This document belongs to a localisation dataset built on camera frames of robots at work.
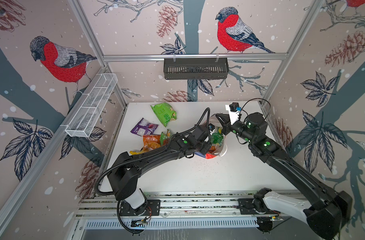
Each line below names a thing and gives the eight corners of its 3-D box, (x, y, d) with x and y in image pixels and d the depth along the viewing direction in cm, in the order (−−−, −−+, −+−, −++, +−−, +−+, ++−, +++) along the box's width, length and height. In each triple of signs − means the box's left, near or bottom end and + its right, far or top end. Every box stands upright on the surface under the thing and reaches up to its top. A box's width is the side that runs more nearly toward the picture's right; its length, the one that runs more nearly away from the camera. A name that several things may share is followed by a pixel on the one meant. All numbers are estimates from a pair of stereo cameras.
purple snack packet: (132, 132, 105) (130, 129, 102) (142, 120, 112) (141, 117, 109) (147, 139, 101) (146, 136, 98) (157, 127, 108) (156, 124, 105)
